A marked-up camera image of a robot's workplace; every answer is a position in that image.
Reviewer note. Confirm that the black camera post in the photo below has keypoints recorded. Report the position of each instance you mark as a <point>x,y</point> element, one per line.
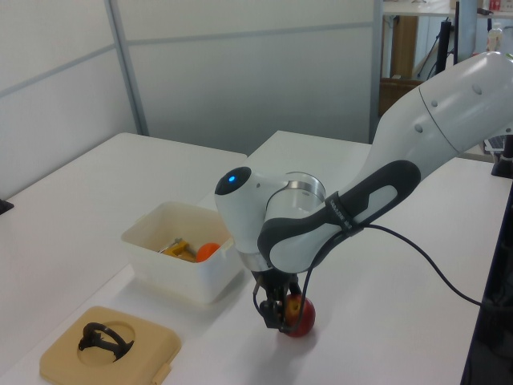
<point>506,158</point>

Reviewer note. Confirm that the brown wooden panel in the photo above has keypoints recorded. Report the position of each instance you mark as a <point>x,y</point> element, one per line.
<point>404,46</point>

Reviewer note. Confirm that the grey partition post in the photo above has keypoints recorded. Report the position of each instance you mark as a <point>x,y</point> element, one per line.
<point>128,68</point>

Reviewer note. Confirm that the yellow toy clamp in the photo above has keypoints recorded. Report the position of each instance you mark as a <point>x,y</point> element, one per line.
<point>178,249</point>

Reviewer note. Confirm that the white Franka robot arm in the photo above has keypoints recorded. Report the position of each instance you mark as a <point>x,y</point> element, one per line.
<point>441,116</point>

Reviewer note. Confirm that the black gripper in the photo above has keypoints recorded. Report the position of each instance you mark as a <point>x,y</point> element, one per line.
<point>276,286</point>

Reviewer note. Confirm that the black monitor stand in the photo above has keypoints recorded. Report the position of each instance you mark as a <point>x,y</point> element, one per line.
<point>445,44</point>

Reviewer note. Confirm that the red apple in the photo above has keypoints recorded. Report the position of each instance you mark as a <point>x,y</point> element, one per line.
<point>304,318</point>

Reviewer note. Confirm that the black clamp at table edge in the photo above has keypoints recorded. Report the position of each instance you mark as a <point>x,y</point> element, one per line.
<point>5,206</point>

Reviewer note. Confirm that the white plastic container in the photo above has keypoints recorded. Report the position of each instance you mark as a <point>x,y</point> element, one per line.
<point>188,276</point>

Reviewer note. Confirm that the dark side panel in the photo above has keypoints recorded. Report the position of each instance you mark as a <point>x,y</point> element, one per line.
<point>493,313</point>

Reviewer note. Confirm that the beige container lid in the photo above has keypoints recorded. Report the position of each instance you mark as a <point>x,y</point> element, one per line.
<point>148,353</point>

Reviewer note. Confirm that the orange mandarin fruit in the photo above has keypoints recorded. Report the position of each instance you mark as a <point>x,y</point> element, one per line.
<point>207,251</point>

